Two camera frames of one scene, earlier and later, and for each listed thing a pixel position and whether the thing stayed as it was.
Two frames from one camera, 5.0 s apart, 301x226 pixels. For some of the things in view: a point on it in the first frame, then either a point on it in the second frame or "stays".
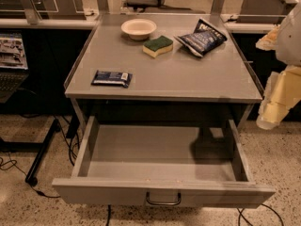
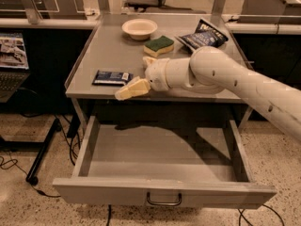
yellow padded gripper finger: (269, 40) -> (155, 72)
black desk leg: (31, 176) stays
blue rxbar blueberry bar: (111, 78) stays
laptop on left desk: (13, 64) stays
